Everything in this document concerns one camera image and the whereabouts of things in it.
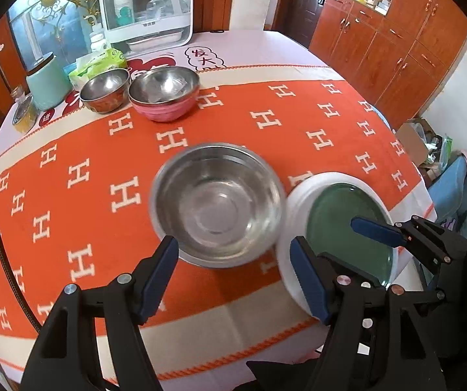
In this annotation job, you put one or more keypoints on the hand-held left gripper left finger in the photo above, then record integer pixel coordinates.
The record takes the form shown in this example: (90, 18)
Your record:
(156, 281)

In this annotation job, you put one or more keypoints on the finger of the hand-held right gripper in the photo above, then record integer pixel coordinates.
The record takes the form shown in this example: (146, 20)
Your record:
(376, 230)
(433, 296)

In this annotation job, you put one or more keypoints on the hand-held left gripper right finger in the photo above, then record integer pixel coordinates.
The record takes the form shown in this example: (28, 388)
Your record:
(310, 281)

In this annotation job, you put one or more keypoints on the large white plate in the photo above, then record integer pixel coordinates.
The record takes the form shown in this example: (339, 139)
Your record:
(288, 260)

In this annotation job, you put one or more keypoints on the green plate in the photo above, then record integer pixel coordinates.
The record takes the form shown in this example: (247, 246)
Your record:
(339, 220)

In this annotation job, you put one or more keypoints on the large steel bowl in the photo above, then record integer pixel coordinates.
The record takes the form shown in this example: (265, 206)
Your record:
(217, 207)

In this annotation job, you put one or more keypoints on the red steel-lined bowl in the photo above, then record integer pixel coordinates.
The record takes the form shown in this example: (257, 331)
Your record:
(105, 89)

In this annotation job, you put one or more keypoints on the blue printed cushion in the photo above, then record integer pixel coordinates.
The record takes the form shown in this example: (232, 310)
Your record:
(449, 195)

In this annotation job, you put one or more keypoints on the person's black garment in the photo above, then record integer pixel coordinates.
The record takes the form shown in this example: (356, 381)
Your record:
(274, 376)

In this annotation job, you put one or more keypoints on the cardboard box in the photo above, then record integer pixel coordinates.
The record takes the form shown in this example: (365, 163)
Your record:
(410, 132)

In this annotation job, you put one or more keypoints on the orange patterned cloth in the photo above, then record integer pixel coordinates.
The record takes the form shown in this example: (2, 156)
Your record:
(95, 195)

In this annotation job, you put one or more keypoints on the green plastic packet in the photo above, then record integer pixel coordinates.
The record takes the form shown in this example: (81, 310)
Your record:
(445, 143)

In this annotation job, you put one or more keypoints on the blue plastic stool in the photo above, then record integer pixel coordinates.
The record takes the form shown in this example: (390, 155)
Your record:
(380, 115)

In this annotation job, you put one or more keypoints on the yellow jar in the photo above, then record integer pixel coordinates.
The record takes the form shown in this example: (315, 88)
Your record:
(23, 116)

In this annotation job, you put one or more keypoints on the green tissue pack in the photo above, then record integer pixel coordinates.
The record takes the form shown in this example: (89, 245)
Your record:
(97, 63)

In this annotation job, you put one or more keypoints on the teal canister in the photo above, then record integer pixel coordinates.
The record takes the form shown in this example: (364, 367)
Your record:
(46, 81)

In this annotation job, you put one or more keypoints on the small glass jar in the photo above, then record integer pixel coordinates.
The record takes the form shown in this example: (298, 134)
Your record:
(17, 93)

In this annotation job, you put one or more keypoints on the dark entry door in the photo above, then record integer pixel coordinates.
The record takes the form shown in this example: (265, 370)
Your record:
(306, 4)

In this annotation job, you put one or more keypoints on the white bottle sterilizer cabinet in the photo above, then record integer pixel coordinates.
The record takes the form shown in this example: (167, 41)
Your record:
(152, 36)

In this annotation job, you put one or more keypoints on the white pill bottle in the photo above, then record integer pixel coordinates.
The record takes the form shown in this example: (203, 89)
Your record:
(97, 37)

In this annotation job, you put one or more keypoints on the white and green bottle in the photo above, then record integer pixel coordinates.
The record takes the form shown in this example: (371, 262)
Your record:
(123, 2)

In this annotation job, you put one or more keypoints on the glass door with gold ornament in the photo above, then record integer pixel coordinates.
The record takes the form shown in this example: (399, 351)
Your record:
(42, 20)

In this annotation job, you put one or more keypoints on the wooden wall cabinet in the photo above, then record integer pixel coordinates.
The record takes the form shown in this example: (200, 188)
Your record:
(388, 40)

